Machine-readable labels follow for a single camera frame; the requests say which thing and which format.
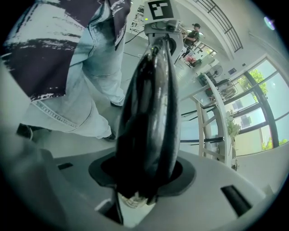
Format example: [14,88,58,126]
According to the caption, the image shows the light blue jeans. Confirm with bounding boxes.
[21,0,127,140]

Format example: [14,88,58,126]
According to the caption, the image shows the black balcony railing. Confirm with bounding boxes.
[195,0,244,53]

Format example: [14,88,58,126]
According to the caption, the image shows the black and white patterned shirt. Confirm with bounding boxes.
[0,0,132,102]

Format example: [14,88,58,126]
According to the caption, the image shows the white artificial flower bunch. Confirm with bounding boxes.
[225,109,240,139]

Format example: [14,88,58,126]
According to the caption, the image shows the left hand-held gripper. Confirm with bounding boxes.
[144,0,185,65]

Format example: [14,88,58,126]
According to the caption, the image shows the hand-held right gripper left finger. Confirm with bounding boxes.
[0,65,124,231]

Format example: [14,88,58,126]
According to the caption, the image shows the black floor fan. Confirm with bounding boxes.
[208,65,224,79]

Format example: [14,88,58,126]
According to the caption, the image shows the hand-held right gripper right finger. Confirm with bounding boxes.
[123,150,275,231]

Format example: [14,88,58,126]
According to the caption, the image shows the black window frame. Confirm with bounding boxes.
[225,56,289,157]

